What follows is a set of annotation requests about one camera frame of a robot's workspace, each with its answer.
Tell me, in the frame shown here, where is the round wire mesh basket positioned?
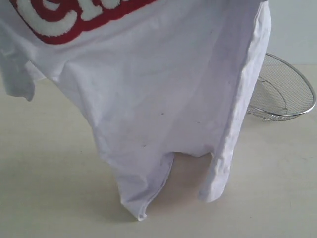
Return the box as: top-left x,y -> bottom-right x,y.
247,53 -> 316,121

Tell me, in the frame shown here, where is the white t-shirt red lettering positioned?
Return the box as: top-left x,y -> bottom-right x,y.
0,0 -> 271,220

